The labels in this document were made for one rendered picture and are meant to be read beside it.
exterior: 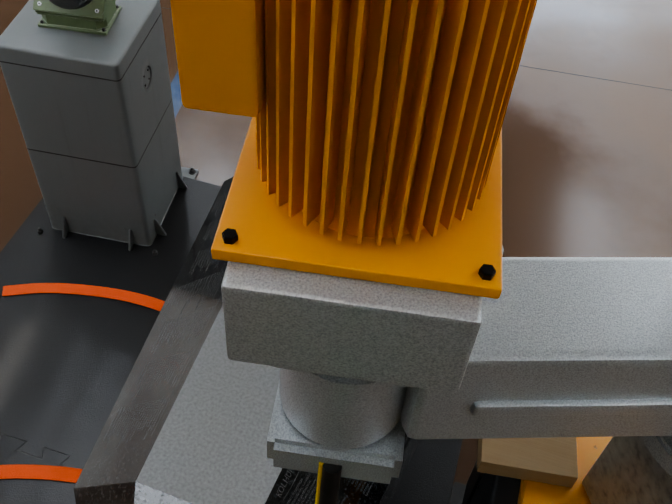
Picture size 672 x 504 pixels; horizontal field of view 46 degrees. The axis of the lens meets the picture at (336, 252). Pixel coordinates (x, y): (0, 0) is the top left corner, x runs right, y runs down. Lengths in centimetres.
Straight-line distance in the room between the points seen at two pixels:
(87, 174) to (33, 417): 84
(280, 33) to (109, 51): 196
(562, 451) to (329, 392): 84
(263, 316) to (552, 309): 44
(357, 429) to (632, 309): 40
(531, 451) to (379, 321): 104
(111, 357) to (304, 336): 205
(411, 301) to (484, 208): 14
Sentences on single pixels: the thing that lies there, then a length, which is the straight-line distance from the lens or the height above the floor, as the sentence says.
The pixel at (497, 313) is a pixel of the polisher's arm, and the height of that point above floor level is 152.
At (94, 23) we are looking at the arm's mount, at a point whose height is 89.
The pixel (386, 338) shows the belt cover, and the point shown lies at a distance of 78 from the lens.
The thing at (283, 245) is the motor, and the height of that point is 176.
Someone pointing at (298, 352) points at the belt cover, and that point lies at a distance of 83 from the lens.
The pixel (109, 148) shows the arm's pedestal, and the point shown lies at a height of 50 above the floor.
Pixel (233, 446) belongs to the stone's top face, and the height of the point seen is 87.
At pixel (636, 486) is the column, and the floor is 99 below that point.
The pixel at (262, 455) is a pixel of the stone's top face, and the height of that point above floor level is 87.
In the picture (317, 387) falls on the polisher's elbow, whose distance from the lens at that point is 104.
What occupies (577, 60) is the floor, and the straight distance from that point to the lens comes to 426.
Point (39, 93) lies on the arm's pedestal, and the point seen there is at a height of 69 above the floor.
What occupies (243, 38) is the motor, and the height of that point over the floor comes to 197.
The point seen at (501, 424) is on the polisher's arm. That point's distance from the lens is 116.
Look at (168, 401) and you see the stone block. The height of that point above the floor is 85.
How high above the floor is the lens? 234
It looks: 50 degrees down
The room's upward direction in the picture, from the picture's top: 5 degrees clockwise
